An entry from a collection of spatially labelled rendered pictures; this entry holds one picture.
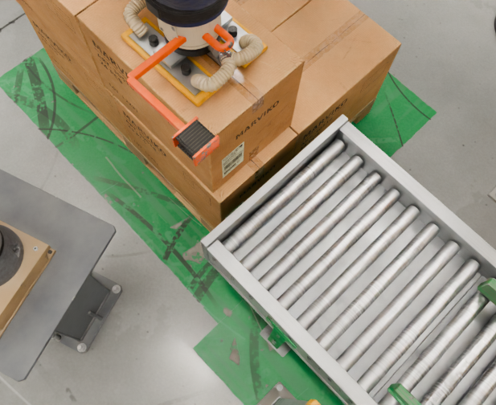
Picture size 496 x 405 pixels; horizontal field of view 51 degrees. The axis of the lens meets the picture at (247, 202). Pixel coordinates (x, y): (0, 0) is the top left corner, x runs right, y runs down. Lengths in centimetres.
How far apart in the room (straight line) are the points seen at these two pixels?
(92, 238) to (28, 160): 111
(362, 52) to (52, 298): 145
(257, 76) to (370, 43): 75
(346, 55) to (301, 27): 22
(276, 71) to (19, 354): 109
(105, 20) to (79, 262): 74
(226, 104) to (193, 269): 99
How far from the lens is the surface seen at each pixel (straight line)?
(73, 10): 180
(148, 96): 140
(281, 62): 162
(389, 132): 267
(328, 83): 209
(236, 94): 156
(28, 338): 163
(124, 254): 239
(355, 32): 225
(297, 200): 191
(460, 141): 277
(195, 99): 152
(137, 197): 246
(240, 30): 165
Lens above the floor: 227
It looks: 70 degrees down
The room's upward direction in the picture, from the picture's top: 4 degrees clockwise
